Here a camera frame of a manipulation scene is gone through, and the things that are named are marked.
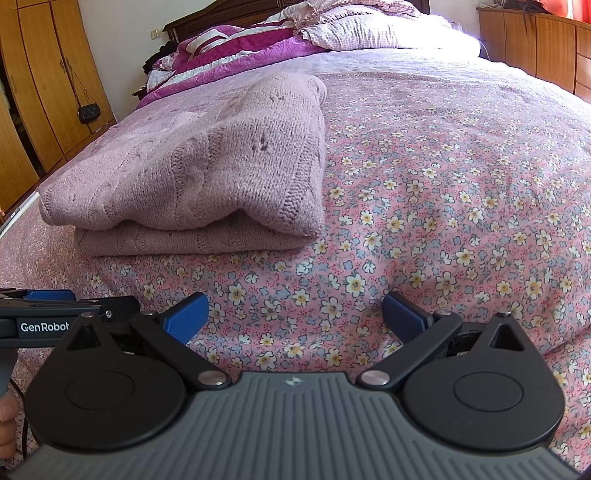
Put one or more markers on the red curtain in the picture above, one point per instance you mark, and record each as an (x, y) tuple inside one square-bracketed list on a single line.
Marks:
[(568, 7)]

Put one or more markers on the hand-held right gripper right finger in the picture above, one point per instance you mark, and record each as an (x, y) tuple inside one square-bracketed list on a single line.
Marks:
[(404, 314)]

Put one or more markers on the small black purse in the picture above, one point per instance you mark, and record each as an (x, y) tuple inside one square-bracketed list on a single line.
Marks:
[(89, 114)]

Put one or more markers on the pink frilled blanket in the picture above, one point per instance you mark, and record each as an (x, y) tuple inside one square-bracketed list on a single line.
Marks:
[(351, 11)]

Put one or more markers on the person's left hand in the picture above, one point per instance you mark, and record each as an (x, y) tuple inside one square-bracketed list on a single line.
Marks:
[(8, 424)]

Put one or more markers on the dark bag on dresser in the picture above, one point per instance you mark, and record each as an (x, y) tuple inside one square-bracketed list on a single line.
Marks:
[(521, 4)]

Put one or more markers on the pile of dark clothes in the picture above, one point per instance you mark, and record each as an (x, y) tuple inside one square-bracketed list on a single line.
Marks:
[(157, 57)]

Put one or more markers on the dark wooden bed headboard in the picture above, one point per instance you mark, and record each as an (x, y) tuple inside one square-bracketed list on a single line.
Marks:
[(194, 21)]

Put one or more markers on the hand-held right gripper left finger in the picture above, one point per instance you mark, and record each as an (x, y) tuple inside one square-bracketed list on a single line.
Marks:
[(187, 316)]

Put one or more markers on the purple white striped quilt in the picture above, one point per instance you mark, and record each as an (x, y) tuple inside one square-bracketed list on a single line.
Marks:
[(221, 55)]

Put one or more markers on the wooden wardrobe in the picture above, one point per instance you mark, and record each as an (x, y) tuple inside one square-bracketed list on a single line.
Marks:
[(37, 69)]

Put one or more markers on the pink floral bedsheet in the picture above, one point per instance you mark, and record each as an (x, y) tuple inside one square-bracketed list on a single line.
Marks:
[(438, 184)]

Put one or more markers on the pink checked pillow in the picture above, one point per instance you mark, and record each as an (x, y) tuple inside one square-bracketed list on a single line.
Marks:
[(383, 34)]

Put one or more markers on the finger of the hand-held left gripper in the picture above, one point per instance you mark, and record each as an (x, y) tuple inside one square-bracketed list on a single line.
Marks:
[(51, 295)]

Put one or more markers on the dark wooden nightstand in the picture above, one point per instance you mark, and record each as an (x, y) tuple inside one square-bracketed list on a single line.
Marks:
[(140, 92)]

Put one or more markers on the wooden dresser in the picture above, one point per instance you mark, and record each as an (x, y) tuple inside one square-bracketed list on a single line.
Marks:
[(531, 46)]

